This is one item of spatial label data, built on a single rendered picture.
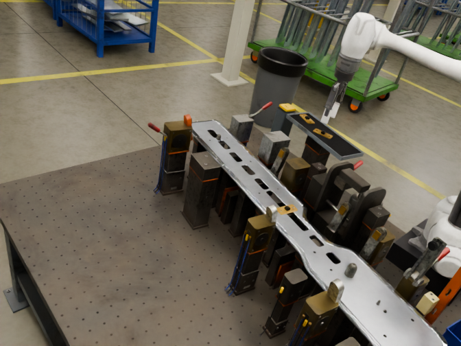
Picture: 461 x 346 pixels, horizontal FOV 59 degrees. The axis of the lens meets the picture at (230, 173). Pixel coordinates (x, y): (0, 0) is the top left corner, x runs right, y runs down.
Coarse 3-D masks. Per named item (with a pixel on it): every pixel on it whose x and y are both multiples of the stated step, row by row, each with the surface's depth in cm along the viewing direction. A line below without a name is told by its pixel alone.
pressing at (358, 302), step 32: (224, 128) 200; (224, 160) 177; (256, 160) 181; (256, 192) 162; (288, 192) 166; (288, 224) 149; (320, 256) 139; (352, 256) 142; (352, 288) 130; (384, 288) 132; (352, 320) 120; (384, 320) 122; (416, 320) 124
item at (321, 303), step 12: (312, 300) 117; (324, 300) 118; (300, 312) 119; (312, 312) 114; (324, 312) 114; (300, 324) 119; (312, 324) 115; (324, 324) 120; (300, 336) 122; (312, 336) 120
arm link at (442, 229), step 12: (456, 204) 150; (444, 216) 159; (456, 216) 150; (432, 228) 168; (444, 228) 154; (456, 228) 151; (444, 240) 153; (456, 240) 150; (456, 252) 150; (444, 264) 152; (456, 264) 149; (444, 276) 155
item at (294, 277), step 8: (288, 272) 131; (296, 272) 132; (288, 280) 129; (296, 280) 129; (304, 280) 130; (280, 288) 133; (288, 288) 129; (296, 288) 131; (280, 296) 134; (288, 296) 131; (296, 296) 134; (280, 304) 136; (288, 304) 134; (272, 312) 138; (280, 312) 137; (288, 312) 140; (272, 320) 141; (280, 320) 140; (288, 320) 143; (264, 328) 145; (272, 328) 142; (280, 328) 143; (272, 336) 143
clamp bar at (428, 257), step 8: (432, 240) 124; (440, 240) 123; (432, 248) 121; (440, 248) 122; (424, 256) 127; (432, 256) 125; (416, 264) 128; (424, 264) 127; (424, 272) 127; (416, 280) 128
